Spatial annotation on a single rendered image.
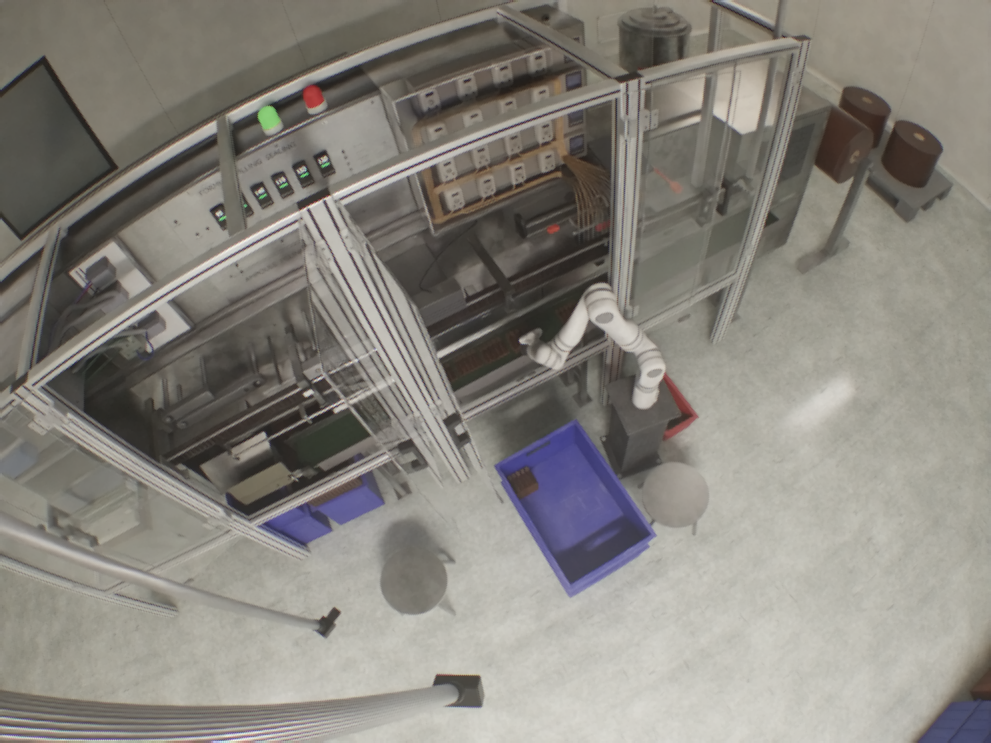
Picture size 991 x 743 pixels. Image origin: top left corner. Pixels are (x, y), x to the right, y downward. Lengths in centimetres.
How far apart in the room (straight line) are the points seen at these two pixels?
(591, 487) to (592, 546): 27
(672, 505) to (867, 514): 114
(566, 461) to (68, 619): 332
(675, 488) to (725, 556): 46
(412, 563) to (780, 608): 169
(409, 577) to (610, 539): 87
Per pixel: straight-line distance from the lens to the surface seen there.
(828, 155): 325
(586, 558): 226
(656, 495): 233
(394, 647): 258
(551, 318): 219
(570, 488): 234
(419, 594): 230
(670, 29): 413
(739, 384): 294
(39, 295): 179
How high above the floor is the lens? 245
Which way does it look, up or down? 58 degrees down
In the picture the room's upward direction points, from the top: 15 degrees counter-clockwise
